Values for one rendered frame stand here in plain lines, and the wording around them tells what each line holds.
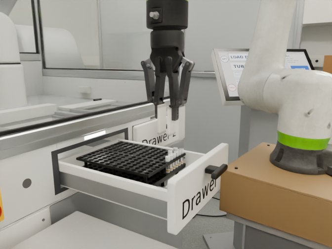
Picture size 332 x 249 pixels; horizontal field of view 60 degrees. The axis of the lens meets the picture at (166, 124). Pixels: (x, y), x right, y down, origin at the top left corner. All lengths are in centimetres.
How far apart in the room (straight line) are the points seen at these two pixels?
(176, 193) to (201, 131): 205
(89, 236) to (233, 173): 37
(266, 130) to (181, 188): 108
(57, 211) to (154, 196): 30
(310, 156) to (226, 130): 170
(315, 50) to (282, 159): 348
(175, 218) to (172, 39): 36
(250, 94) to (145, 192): 44
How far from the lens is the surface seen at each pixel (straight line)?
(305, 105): 76
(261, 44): 89
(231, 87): 139
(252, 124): 154
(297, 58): 168
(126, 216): 103
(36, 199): 75
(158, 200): 58
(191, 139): 264
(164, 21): 63
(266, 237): 87
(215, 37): 245
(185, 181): 56
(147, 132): 100
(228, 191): 76
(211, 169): 64
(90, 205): 88
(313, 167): 80
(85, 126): 80
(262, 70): 87
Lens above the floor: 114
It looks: 13 degrees down
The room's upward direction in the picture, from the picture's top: straight up
